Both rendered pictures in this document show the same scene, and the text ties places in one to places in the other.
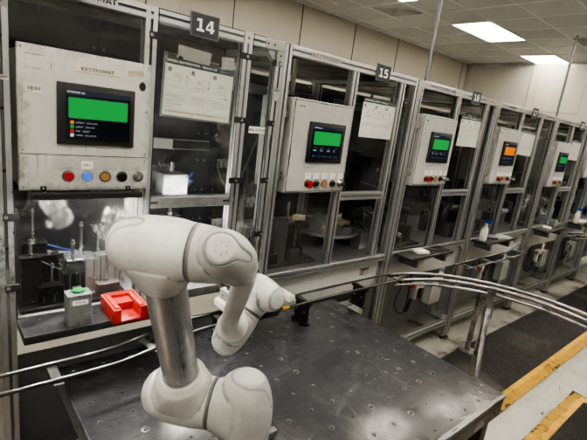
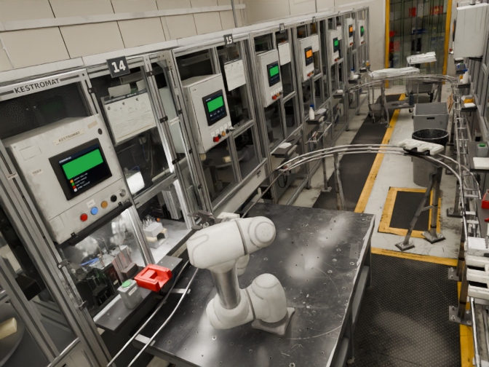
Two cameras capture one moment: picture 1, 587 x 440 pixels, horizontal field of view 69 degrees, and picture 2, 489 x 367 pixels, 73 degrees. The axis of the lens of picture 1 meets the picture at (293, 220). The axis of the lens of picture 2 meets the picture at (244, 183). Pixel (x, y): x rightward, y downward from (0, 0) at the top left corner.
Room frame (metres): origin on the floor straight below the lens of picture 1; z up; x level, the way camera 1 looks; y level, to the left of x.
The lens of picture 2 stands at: (-0.08, 0.42, 2.07)
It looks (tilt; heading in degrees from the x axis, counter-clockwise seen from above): 25 degrees down; 344
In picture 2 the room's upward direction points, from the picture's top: 11 degrees counter-clockwise
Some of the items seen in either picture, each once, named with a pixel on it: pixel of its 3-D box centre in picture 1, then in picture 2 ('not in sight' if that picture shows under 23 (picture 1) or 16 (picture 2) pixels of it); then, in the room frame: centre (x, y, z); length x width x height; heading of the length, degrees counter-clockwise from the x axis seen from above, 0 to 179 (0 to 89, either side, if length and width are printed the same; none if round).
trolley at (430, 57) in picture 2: not in sight; (420, 77); (5.55, -5.43, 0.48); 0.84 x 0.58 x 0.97; 140
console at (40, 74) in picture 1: (79, 121); (65, 175); (1.57, 0.82, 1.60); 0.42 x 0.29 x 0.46; 132
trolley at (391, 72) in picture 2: not in sight; (393, 93); (5.01, -4.21, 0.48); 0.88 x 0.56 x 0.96; 60
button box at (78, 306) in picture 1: (77, 305); (129, 293); (1.38, 0.72, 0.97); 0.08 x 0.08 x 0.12; 42
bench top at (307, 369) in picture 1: (293, 386); (270, 268); (1.53, -0.09, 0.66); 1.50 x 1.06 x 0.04; 132
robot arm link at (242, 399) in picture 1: (243, 405); (267, 296); (1.13, 0.08, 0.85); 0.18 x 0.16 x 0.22; 84
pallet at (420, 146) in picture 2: not in sight; (418, 148); (2.07, -1.83, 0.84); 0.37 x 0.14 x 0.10; 10
